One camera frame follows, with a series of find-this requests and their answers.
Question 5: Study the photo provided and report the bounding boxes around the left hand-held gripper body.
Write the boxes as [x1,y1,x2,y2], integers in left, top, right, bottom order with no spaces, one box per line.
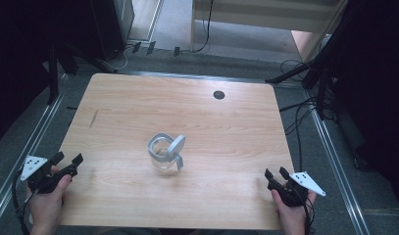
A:
[20,155,74,195]

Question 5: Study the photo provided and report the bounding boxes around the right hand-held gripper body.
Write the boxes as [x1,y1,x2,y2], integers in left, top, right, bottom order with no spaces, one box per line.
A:
[275,171,326,208]

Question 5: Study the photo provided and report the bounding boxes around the clear glass pitcher grey lid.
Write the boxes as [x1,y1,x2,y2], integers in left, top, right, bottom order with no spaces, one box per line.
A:
[147,131,186,171]

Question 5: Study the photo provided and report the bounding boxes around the person's right hand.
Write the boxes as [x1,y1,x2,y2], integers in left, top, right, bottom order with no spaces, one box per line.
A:
[271,182,318,235]

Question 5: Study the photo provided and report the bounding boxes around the person's left hand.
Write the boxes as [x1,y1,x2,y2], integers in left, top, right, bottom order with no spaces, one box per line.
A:
[25,165,73,235]

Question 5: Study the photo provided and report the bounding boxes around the black tripod stand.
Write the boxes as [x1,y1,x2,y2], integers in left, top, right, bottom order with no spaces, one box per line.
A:
[46,38,118,106]
[265,0,368,121]

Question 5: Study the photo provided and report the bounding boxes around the dark cabinet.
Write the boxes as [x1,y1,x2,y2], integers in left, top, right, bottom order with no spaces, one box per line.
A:
[88,0,136,62]

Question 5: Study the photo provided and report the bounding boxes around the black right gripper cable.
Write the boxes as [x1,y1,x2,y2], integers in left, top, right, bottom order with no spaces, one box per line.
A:
[301,192,317,235]

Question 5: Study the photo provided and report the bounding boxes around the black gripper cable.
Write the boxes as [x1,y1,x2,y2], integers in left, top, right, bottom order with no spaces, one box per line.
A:
[301,192,317,235]
[11,169,38,235]

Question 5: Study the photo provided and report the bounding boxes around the metal floor rail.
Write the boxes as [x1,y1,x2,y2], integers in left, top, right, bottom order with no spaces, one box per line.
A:
[304,91,373,235]
[127,70,306,88]
[0,72,71,226]

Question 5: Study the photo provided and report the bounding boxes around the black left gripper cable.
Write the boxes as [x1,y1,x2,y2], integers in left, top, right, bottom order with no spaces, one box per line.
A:
[11,169,38,235]

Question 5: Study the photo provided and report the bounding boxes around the black floor cables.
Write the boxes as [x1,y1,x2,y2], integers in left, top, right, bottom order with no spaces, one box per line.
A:
[278,58,338,174]

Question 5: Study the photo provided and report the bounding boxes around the white floor cable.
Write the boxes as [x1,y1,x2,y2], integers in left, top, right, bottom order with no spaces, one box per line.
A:
[103,43,136,71]

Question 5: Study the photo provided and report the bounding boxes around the white shelf frame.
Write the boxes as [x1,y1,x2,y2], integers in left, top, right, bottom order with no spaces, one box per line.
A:
[189,0,348,63]

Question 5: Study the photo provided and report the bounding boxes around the black hanging cable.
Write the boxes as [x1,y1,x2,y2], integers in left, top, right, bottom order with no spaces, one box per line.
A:
[180,0,215,55]

